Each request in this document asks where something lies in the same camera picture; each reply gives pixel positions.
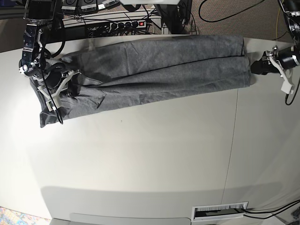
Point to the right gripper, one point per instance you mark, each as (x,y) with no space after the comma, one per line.
(55,78)

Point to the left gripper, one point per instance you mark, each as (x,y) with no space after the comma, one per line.
(263,66)

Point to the grey T-shirt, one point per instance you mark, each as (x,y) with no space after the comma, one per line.
(150,70)

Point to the white table cable grommet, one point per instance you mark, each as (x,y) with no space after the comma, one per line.
(218,212)

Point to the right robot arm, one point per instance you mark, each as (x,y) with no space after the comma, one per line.
(44,39)

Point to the black power strip red switch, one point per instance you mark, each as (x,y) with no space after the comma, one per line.
(111,29)

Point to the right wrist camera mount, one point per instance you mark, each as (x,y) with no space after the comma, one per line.
(52,96)

